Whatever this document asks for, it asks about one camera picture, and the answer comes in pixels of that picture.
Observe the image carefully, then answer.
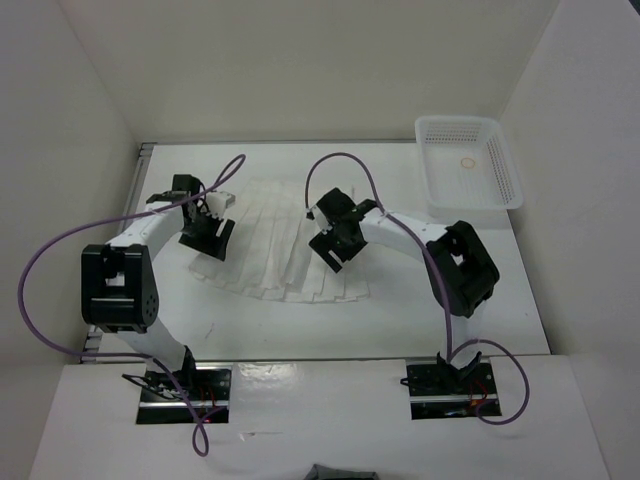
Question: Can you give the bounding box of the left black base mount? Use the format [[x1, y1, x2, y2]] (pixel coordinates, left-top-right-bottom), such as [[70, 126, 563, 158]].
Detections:
[[122, 363, 232, 425]]

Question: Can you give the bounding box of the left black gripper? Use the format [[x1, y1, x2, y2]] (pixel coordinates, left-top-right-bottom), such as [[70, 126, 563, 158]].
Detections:
[[179, 207, 235, 261]]

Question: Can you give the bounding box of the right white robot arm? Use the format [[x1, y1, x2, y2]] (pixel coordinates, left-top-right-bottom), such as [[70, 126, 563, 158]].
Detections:
[[306, 188, 500, 393]]

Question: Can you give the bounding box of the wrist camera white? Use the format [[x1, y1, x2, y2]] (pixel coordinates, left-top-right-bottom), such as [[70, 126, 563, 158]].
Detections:
[[205, 191, 236, 218], [306, 205, 332, 234]]

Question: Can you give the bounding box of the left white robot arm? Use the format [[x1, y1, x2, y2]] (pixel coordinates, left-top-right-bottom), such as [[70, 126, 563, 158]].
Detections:
[[81, 174, 235, 400]]

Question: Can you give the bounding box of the dark object bottom edge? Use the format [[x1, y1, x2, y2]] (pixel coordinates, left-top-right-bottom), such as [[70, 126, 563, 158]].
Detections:
[[304, 464, 379, 480]]

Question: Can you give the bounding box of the white perforated plastic basket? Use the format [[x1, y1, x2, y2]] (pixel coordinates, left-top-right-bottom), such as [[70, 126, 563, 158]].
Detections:
[[414, 115, 524, 211]]

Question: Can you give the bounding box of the aluminium table rail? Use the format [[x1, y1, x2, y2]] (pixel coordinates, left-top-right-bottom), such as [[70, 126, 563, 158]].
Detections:
[[81, 142, 156, 363]]

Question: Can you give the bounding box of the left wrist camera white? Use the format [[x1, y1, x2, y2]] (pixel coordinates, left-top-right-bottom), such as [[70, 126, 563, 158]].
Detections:
[[205, 191, 236, 218]]

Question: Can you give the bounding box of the white pleated skirt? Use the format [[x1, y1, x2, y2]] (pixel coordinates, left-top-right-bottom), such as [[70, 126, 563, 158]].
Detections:
[[189, 178, 369, 304]]

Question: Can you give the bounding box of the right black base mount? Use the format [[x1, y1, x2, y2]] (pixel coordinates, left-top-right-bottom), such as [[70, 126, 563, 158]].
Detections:
[[399, 359, 502, 421]]

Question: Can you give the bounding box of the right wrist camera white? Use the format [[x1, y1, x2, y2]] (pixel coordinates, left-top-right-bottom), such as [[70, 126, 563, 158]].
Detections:
[[306, 205, 332, 234]]

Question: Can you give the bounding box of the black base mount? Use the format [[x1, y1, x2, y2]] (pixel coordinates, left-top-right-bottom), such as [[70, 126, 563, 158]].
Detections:
[[399, 359, 502, 421], [122, 363, 232, 425]]

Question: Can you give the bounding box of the orange rubber band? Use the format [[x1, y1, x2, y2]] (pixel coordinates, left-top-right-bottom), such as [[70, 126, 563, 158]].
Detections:
[[460, 157, 477, 170]]

